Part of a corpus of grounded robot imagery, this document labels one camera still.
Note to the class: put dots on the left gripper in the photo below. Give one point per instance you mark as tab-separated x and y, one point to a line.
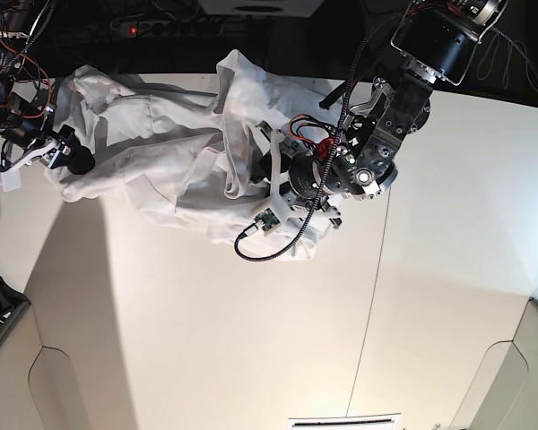
294	173

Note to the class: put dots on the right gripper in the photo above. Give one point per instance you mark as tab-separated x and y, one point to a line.
52	150

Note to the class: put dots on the white t-shirt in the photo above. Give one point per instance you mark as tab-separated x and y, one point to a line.
180	163

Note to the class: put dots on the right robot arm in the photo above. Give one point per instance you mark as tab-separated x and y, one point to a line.
27	106

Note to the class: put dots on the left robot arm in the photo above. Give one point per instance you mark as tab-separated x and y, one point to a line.
437	40

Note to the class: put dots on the black power strip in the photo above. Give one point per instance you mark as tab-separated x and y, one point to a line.
171	29

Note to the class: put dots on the white box device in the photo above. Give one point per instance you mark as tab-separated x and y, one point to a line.
286	8

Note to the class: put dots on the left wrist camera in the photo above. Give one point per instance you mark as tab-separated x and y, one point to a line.
266	221

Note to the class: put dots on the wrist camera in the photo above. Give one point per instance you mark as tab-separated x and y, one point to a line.
10	180
266	221

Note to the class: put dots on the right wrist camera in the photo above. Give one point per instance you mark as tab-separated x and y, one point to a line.
10	180

